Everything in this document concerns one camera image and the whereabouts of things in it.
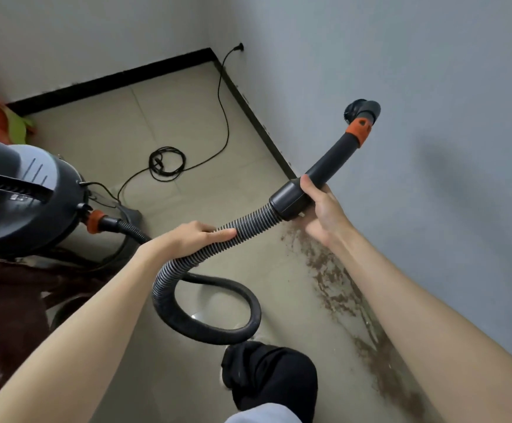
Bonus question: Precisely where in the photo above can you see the person's left hand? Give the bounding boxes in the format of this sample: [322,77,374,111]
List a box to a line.
[139,220,238,260]

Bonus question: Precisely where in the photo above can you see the person's right hand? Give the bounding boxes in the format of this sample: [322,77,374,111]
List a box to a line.
[299,173,356,251]

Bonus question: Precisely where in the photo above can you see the black ribbed vacuum hose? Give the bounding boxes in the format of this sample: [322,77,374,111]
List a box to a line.
[84,99,382,347]

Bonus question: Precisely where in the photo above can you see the brown dirt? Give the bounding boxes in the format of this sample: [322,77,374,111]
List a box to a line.
[280,215,442,423]

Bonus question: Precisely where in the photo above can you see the black power cord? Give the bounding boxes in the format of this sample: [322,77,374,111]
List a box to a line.
[78,42,245,203]

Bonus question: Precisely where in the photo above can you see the grey vacuum cleaner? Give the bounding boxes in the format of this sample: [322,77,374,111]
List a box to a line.
[0,137,142,269]

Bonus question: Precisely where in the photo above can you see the person's left forearm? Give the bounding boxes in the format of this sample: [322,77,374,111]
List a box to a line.
[0,241,164,423]

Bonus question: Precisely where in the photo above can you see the person's right forearm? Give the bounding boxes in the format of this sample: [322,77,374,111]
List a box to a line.
[333,226,512,423]

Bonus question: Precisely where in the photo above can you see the black trousers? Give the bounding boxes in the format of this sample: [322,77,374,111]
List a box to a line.
[220,341,319,423]

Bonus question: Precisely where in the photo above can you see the black baseboard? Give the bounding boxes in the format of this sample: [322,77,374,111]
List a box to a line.
[5,47,299,180]

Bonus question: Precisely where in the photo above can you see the white shirt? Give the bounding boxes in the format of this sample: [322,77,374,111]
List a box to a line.
[223,402,303,423]

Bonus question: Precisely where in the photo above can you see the green plastic stool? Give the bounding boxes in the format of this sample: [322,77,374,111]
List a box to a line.
[2,105,36,147]

